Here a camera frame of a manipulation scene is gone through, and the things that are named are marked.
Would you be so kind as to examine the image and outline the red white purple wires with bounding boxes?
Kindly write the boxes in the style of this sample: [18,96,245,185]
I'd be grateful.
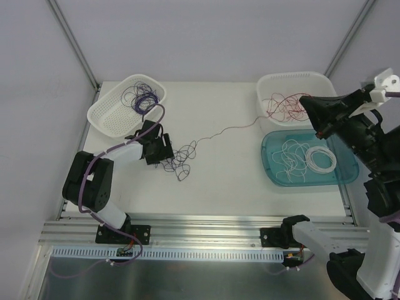
[154,139,198,183]

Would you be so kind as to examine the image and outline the long red wire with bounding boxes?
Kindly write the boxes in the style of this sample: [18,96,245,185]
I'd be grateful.
[195,92,313,146]

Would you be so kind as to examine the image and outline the single white wire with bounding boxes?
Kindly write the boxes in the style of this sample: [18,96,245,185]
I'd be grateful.
[271,139,309,184]

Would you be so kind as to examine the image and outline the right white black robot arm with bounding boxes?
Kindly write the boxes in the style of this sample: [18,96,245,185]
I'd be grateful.
[280,89,399,299]

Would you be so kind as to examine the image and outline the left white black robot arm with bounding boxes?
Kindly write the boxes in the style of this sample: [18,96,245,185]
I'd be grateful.
[62,120,174,243]

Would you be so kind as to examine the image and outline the white plastic tub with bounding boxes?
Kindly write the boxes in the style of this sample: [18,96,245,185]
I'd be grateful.
[256,71,337,133]

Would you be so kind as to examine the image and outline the teal transparent plastic bin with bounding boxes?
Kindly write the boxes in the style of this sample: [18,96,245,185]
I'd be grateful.
[261,129,359,187]

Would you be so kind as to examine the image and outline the white perforated basket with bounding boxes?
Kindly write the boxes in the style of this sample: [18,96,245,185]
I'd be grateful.
[87,74,167,139]

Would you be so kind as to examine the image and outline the purple wire bundle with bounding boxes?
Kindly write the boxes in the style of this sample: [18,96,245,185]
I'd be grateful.
[121,80,161,114]

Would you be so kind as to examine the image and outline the right aluminium frame post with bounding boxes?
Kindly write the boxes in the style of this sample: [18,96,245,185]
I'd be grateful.
[324,0,379,78]

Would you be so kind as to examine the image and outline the aluminium frame post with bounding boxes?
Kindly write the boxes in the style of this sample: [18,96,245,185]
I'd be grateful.
[46,0,100,91]
[324,0,379,78]

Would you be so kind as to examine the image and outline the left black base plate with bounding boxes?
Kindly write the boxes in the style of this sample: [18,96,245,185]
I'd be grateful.
[95,225,151,245]

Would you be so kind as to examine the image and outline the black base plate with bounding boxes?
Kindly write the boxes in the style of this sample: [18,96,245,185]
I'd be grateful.
[259,227,298,249]
[95,225,151,245]

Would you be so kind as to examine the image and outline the aluminium mounting rail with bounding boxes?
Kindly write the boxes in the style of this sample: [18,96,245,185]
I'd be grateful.
[39,213,369,251]

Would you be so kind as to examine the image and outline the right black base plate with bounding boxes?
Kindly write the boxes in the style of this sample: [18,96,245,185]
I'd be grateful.
[259,227,298,249]

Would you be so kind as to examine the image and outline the white slotted cable duct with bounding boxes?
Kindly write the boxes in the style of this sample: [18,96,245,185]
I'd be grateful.
[51,246,284,263]

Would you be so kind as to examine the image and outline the left aluminium frame post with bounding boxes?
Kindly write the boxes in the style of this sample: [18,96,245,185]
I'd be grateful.
[46,0,100,91]

